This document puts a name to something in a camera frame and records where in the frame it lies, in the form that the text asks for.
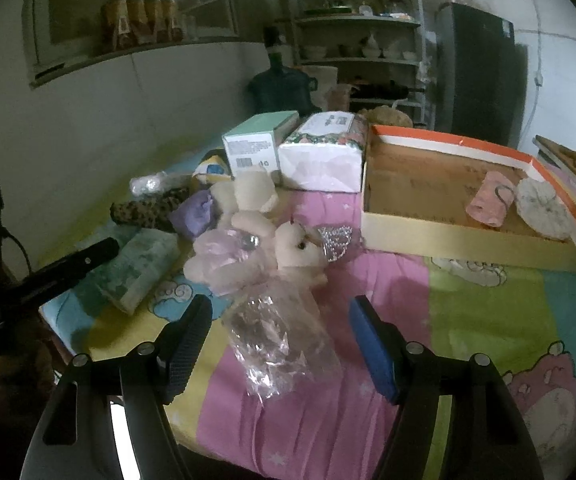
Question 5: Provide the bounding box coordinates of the white teddy bear in wrap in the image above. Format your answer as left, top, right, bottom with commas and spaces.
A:
183, 212, 333, 297

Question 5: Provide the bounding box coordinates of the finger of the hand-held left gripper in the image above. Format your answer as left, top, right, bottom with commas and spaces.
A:
0, 238, 121, 328

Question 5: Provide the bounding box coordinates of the purple cloth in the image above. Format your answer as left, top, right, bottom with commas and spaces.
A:
169, 190, 216, 238

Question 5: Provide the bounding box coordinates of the teal cardboard box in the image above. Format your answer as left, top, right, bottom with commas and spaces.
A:
222, 111, 299, 181

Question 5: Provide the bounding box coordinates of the white shelf rack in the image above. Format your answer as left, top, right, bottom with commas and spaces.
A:
283, 0, 434, 128

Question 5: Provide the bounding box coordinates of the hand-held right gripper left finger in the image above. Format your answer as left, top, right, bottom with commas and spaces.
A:
20, 294, 213, 480

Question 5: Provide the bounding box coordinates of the dark bottle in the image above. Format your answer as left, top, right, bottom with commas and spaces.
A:
263, 25, 283, 68

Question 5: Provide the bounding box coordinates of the white wipes packet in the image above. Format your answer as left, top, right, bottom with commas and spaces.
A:
90, 227, 181, 316

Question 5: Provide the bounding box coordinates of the cream plush toy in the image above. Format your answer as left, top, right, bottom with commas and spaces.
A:
210, 169, 279, 216

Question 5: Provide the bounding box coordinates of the silver tiara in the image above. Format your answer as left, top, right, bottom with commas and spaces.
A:
318, 225, 356, 263

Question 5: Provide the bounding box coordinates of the white sack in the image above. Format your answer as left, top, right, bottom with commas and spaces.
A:
299, 65, 339, 112

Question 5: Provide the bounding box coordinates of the orange drink bottle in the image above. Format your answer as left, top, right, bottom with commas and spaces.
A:
125, 0, 147, 47
160, 0, 183, 42
143, 0, 165, 44
100, 0, 130, 52

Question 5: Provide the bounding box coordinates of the crinkled clear wrapper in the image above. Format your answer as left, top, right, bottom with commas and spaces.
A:
129, 172, 169, 196

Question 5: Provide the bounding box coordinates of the leopard print cloth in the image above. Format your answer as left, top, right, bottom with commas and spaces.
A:
110, 185, 191, 233

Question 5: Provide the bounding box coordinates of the black cable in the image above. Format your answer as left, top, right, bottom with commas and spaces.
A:
0, 227, 35, 282

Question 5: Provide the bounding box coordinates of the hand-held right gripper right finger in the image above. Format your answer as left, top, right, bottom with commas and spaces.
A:
349, 294, 559, 480

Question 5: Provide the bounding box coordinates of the black wok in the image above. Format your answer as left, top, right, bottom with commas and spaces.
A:
352, 81, 427, 102

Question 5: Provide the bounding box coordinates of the yellow white tube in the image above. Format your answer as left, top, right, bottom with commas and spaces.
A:
191, 152, 233, 183

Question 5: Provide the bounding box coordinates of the blue water jug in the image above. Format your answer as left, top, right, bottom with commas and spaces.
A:
247, 64, 319, 122

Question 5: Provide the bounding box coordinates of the beige lumpy bag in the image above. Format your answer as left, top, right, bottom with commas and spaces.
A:
357, 105, 415, 129

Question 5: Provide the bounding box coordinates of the glass-door wall cabinet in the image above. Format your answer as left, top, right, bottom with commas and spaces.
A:
22, 0, 281, 90

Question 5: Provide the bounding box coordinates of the person's left hand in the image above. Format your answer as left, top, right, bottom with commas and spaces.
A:
0, 345, 55, 413

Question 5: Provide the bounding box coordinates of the stack of white bowls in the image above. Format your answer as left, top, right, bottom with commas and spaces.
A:
302, 34, 405, 60

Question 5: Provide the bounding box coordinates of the floral tissue pack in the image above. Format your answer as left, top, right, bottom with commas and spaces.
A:
277, 112, 369, 193

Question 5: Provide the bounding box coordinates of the dark grey fridge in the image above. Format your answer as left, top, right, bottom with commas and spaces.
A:
435, 2, 529, 150

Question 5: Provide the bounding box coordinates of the pink sock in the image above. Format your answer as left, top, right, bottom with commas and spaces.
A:
465, 171, 517, 228

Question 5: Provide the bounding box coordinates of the clear plastic bag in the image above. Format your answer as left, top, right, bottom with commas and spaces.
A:
223, 280, 343, 401

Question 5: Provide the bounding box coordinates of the orange-rimmed cardboard box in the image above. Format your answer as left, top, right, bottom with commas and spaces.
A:
360, 124, 576, 273

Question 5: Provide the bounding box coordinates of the printed bedsheet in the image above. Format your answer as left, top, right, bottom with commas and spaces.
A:
38, 147, 576, 480

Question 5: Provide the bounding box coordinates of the white fluffy scrunchie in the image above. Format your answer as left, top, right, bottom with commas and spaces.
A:
512, 177, 576, 241

